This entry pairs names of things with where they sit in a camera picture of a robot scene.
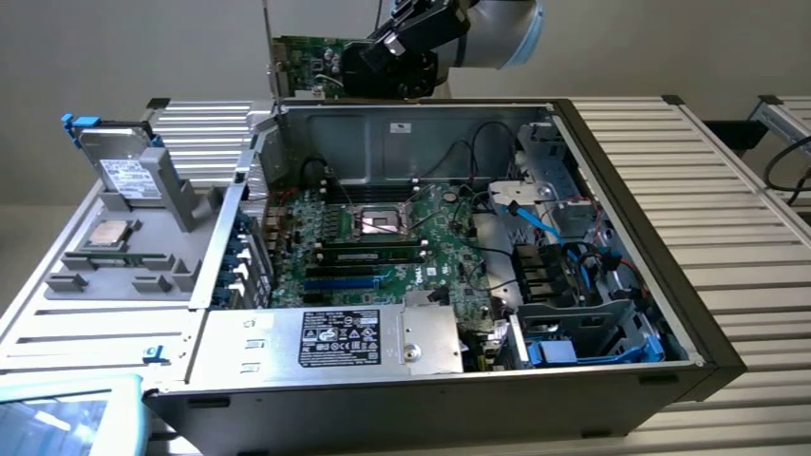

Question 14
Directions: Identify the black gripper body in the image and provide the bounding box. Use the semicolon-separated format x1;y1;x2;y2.
366;0;475;56

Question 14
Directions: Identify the green graphics card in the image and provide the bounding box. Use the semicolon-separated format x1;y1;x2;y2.
263;0;442;104

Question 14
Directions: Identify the metal disk bay cage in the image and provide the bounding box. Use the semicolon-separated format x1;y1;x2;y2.
514;120;611;239

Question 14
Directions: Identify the metal CPU socket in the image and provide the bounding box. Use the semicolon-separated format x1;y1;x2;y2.
344;200;424;238

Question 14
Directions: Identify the installed green RAM stick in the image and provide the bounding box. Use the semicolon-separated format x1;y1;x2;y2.
316;248;424;266

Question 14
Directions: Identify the green motherboard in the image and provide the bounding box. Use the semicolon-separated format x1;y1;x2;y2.
267;181;510;330

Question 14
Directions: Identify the black expansion slot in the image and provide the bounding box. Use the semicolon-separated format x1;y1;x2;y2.
306;263;376;280

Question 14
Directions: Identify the black fan shroud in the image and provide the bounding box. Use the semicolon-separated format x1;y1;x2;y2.
508;240;572;306

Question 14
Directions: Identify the blue expansion slot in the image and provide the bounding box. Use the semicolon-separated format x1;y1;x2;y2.
303;276;376;292

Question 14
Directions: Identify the silver hard disk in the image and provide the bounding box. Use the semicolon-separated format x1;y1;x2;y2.
78;124;162;200

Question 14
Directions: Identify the blue disk carrier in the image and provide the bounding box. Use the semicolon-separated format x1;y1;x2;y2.
62;112;167;161

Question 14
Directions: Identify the silver CPU chip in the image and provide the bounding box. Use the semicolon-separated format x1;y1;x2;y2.
88;218;144;250

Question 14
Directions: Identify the loose green RAM stick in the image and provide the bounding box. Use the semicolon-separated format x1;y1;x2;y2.
63;250;174;266

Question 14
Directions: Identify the grey power supply unit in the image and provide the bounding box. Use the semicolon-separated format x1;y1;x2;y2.
186;305;468;386

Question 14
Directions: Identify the blue drive caddy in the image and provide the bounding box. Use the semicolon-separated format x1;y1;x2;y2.
523;332;668;370

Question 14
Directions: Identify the grey parts rack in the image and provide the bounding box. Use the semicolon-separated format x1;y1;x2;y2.
39;145;238;303

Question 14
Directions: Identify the open black PC case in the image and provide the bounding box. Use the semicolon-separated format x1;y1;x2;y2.
142;97;750;452

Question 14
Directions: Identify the thin black wire loop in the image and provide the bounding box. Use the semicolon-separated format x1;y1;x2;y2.
468;121;522;192

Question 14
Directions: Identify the blue data wire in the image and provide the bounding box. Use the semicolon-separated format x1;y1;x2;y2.
502;199;567;247

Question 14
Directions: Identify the thick black cable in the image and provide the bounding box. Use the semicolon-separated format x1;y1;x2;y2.
762;134;811;208

